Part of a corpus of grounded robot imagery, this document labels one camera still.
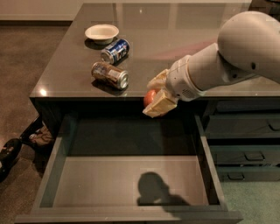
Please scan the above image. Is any red apple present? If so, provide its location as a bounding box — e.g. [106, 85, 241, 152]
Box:
[143, 89, 158, 107]

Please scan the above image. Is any white bowl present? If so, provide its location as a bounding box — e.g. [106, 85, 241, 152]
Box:
[85, 24, 119, 45]

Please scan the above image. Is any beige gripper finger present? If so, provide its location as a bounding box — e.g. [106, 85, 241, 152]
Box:
[147, 69, 169, 90]
[143, 89, 178, 118]

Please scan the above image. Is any open grey top drawer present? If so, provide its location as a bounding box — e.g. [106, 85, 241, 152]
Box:
[15, 115, 242, 224]

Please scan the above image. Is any closed upper right drawer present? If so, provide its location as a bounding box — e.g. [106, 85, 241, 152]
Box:
[205, 114, 280, 139]

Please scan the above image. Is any brown silver soda can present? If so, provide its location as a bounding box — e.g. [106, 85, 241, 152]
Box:
[91, 62, 129, 90]

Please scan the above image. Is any closed middle right drawer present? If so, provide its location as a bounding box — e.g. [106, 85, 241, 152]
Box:
[210, 145, 280, 165]

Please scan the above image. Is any blue soda can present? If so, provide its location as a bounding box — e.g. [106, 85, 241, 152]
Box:
[101, 38, 130, 65]

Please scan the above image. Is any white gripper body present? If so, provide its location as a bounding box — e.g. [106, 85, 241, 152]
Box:
[165, 55, 205, 102]

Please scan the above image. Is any closed drawer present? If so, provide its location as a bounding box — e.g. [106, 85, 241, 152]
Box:
[210, 145, 280, 165]
[216, 166, 280, 182]
[205, 114, 280, 139]

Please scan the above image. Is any dark grey counter cabinet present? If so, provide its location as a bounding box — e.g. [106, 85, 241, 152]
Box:
[30, 3, 280, 183]

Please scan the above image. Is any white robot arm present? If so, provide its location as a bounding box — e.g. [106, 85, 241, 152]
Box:
[143, 11, 280, 117]

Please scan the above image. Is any closed lower right drawer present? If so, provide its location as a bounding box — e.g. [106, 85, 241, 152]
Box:
[216, 166, 280, 182]

